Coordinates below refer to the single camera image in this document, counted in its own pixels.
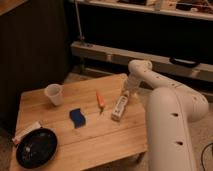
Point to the orange toy carrot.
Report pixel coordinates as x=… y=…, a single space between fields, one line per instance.
x=101 y=101

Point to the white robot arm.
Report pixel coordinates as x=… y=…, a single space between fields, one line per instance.
x=170 y=107

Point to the white labelled plastic bottle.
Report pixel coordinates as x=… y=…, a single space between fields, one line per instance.
x=120 y=106

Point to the translucent plastic cup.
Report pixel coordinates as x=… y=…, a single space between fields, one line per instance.
x=54 y=93

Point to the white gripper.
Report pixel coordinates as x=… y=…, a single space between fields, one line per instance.
x=131 y=84

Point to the black round pan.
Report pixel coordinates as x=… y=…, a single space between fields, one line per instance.
x=36 y=148

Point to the black handle on shelf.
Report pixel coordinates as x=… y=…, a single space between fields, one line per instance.
x=188 y=64

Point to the wooden low table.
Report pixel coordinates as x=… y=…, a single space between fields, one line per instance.
x=100 y=140

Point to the grey metal shelf rack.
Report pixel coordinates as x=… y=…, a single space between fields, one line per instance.
x=119 y=33

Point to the blue sponge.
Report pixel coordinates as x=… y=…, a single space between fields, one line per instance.
x=77 y=118

